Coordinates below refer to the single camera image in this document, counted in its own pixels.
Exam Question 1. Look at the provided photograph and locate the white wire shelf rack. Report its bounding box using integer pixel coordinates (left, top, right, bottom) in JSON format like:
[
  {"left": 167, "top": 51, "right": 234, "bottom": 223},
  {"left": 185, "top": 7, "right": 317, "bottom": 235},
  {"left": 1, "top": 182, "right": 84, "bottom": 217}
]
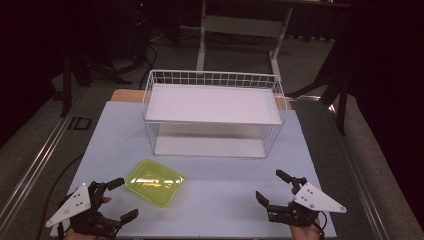
[{"left": 141, "top": 68, "right": 288, "bottom": 160}]

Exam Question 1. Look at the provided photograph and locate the white desk frame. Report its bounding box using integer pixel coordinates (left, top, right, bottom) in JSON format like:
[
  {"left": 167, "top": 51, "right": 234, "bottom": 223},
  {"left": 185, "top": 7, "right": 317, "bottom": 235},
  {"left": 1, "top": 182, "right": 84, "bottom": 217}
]
[{"left": 195, "top": 0, "right": 352, "bottom": 81}]

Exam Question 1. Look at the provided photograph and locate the light blue table cover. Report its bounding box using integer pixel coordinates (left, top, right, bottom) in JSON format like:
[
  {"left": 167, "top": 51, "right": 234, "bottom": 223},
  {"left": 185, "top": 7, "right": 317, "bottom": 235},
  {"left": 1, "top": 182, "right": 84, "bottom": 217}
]
[{"left": 49, "top": 100, "right": 338, "bottom": 240}]

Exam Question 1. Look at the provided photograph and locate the black stand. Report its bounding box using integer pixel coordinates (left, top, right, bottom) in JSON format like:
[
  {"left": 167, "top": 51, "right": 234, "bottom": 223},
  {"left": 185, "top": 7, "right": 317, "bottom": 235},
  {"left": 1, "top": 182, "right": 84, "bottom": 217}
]
[
  {"left": 286, "top": 59, "right": 351, "bottom": 136},
  {"left": 59, "top": 49, "right": 134, "bottom": 118}
]

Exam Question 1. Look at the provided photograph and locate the black cable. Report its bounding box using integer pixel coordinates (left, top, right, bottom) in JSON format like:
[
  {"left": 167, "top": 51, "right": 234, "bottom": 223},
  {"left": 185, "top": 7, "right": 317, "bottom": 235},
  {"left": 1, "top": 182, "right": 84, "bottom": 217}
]
[
  {"left": 318, "top": 210, "right": 330, "bottom": 240},
  {"left": 35, "top": 152, "right": 86, "bottom": 240},
  {"left": 138, "top": 42, "right": 159, "bottom": 90}
]

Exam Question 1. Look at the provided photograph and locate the person's right hand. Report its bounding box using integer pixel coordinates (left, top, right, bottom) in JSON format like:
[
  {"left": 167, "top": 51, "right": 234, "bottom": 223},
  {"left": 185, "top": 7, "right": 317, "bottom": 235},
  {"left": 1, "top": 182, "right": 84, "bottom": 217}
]
[{"left": 289, "top": 218, "right": 323, "bottom": 240}]

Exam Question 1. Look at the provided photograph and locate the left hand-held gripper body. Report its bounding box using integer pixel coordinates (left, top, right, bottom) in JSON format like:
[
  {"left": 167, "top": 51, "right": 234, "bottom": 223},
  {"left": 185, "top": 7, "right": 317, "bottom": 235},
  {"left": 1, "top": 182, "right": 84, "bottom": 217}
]
[{"left": 45, "top": 180, "right": 122, "bottom": 239}]

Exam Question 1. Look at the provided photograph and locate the black floor socket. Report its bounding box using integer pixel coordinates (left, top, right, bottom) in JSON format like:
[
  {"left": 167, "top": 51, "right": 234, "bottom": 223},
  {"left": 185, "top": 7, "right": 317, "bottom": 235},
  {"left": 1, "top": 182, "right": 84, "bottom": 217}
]
[{"left": 67, "top": 116, "right": 93, "bottom": 132}]

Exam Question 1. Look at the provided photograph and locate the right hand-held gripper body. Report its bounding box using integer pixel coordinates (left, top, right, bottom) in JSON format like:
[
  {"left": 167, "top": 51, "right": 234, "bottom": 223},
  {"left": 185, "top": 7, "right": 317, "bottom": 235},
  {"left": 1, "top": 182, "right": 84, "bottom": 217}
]
[{"left": 266, "top": 176, "right": 347, "bottom": 229}]

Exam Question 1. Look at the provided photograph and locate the wooden table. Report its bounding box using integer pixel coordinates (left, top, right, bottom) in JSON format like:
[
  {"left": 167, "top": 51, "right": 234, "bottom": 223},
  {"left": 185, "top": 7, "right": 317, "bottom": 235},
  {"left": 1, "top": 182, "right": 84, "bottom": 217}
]
[{"left": 110, "top": 88, "right": 294, "bottom": 111}]

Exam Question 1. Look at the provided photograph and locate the metal floor rail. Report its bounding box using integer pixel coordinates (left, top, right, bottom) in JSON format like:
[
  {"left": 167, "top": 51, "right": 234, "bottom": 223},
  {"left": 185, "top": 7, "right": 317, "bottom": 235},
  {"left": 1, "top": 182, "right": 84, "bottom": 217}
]
[
  {"left": 328, "top": 103, "right": 392, "bottom": 240},
  {"left": 0, "top": 87, "right": 88, "bottom": 228}
]

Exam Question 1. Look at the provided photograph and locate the yellow-green plastic tray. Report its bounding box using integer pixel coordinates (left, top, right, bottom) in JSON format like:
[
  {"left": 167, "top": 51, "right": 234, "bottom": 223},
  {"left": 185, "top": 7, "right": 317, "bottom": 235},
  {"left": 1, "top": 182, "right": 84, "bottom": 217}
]
[{"left": 124, "top": 158, "right": 186, "bottom": 209}]

